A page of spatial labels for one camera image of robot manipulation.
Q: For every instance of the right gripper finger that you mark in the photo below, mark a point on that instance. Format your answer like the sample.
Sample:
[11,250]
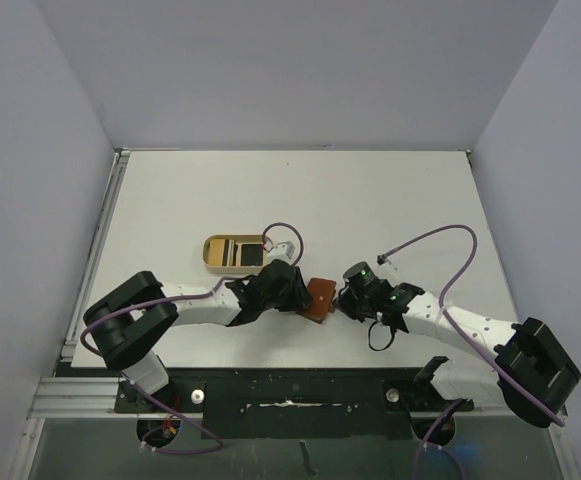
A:
[351,311]
[345,296]

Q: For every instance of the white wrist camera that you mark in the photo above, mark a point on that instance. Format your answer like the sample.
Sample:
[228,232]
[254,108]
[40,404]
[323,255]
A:
[386,264]
[284,251]

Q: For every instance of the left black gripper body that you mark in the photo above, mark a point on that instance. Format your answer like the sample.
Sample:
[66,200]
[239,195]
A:
[290,293]

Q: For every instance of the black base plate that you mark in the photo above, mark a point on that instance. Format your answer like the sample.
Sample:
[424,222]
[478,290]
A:
[304,403]

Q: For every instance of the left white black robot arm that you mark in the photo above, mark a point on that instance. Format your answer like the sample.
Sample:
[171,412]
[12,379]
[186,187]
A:
[124,326]

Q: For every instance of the brown leather card holder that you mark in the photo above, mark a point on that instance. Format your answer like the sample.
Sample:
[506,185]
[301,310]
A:
[323,292]

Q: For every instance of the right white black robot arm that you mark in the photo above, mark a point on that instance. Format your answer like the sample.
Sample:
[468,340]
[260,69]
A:
[525,366]

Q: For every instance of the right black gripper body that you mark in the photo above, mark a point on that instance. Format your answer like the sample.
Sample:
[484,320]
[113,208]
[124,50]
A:
[346,301]

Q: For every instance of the aluminium frame rail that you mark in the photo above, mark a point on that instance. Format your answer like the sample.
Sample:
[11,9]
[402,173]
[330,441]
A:
[83,397]

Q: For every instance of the beige oval tray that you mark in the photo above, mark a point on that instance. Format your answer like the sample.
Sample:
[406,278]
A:
[237,269]

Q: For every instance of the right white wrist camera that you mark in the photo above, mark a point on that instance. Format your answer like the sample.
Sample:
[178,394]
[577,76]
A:
[386,264]

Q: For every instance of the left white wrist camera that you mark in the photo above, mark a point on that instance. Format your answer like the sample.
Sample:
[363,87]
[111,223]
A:
[284,251]

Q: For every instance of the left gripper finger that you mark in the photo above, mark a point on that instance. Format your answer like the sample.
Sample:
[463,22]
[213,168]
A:
[295,307]
[301,291]

